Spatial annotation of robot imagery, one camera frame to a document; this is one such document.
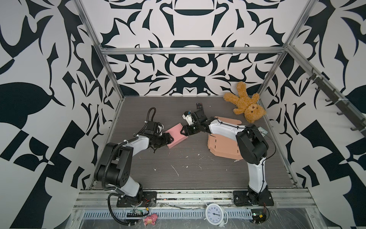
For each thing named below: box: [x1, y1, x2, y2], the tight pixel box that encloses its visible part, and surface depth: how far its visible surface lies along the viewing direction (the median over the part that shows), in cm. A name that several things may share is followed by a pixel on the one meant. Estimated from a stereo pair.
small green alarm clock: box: [257, 126, 268, 137], surface depth 101 cm
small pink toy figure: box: [142, 213, 158, 227], surface depth 69 cm
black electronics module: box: [250, 208, 267, 225], surface depth 73 cm
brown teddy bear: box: [223, 81, 267, 124], surface depth 109 cm
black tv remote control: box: [196, 102, 204, 113], surface depth 114 cm
